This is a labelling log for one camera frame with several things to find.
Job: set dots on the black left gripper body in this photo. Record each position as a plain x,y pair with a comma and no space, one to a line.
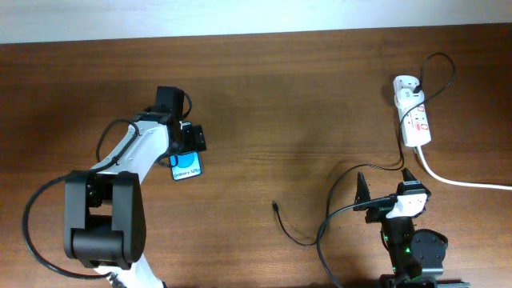
188,141

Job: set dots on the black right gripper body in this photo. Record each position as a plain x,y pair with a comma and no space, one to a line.
384,203

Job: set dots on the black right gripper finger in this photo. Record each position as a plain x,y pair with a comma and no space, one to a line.
362,192
407,175

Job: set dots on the blue Galaxy smartphone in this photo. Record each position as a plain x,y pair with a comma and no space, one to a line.
184,166

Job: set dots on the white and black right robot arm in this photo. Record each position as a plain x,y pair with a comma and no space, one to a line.
416,255

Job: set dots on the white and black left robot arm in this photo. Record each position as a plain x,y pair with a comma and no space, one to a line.
105,224

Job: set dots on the white charger plug adapter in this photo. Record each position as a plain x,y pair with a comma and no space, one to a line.
405,98

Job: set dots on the white power strip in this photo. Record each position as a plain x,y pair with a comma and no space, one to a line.
415,126

